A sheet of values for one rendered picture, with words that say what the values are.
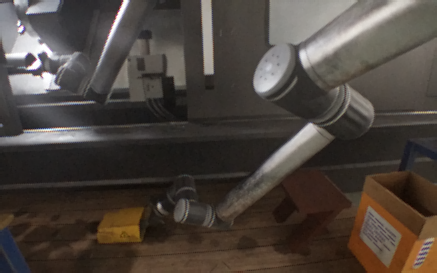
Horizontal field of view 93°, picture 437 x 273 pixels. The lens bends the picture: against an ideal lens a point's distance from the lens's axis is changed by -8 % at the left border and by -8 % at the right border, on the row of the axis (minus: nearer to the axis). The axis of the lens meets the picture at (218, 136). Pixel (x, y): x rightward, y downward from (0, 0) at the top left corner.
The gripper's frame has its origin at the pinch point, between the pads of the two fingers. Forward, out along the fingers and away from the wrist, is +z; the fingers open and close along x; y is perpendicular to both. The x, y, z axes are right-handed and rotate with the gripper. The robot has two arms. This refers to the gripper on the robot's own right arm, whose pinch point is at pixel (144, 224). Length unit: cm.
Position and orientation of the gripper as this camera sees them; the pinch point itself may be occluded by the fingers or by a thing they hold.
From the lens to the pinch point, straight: 137.5
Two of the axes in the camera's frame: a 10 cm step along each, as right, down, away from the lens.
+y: 7.0, 6.5, 3.0
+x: -0.7, -3.6, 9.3
